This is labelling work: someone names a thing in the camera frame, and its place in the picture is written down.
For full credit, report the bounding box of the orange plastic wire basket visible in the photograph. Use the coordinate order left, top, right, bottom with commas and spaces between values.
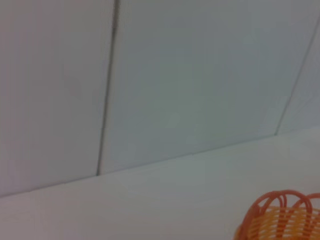
233, 189, 320, 240

